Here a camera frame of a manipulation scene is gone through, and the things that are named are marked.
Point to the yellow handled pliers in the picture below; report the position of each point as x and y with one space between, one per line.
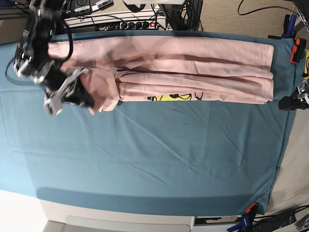
306 68

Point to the orange black clamp upper right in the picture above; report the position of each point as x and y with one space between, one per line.
297 50

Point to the orange blue clamp lower right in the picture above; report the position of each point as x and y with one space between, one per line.
246 220

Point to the teal table cloth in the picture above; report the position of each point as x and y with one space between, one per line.
199 158

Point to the blue clamp top right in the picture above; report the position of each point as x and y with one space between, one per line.
288 28

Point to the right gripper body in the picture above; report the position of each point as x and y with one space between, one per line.
55 81

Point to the pink T-shirt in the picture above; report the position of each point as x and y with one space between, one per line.
144 68

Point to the black power strip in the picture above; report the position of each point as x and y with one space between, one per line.
132 25

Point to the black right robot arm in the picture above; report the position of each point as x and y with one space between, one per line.
32 59

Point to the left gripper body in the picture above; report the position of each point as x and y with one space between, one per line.
303 92

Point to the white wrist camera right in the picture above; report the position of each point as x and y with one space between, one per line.
52 106

